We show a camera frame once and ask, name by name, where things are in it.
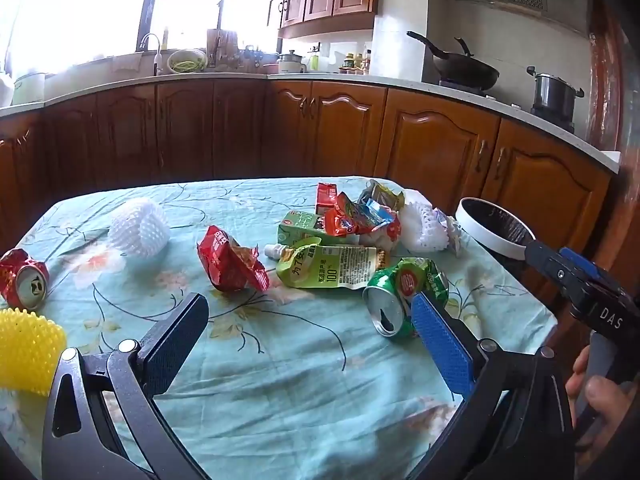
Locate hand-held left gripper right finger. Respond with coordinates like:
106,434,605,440
407,290,576,480

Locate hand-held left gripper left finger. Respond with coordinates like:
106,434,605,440
42,292,211,480

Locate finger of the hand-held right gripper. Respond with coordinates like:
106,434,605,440
559,246,610,285
524,239,583,292

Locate white bin with black liner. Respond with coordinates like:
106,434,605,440
456,197,538,261

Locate crushed green soda can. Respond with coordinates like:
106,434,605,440
362,257,451,338

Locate green spout drink pouch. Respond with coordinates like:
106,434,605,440
264,237,391,291

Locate person's right hand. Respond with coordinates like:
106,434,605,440
565,344,640,448

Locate red crumpled snack bag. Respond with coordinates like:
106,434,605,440
196,226,271,292

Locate crumpled silver wrapper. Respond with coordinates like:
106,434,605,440
435,209,469,257

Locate light blue floral tablecloth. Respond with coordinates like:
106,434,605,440
0,176,558,480

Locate white foam fruit net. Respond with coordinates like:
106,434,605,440
400,189,449,253
107,198,171,260

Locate yellow foam fruit net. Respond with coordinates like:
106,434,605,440
0,307,68,398

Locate gas stove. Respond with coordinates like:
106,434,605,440
435,79,576,132

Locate green and silver snack wrapper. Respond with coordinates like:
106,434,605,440
357,179,406,211

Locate crushed red soda can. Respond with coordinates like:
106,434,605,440
0,248,51,309

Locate green milk carton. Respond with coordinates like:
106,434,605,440
277,210,341,247

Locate steel cooking pot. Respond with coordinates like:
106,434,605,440
526,66,585,120

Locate small red drink carton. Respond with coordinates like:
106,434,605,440
315,182,351,216

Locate black wok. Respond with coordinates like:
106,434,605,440
406,31,501,88

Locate wooden kitchen base cabinets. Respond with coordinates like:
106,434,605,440
0,79,615,246

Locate green colander basket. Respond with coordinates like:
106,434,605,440
167,49,208,75

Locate chrome sink faucet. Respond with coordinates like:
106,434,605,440
140,32,165,76

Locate pale green rice cooker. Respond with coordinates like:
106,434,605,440
12,72,47,106

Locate wooden knife block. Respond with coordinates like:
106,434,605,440
207,28,236,68

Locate small white electric cooker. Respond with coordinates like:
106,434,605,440
277,50,307,75

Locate kitchen window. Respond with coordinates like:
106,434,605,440
0,0,273,78

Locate red wooden door frame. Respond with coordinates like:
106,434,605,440
589,0,640,161

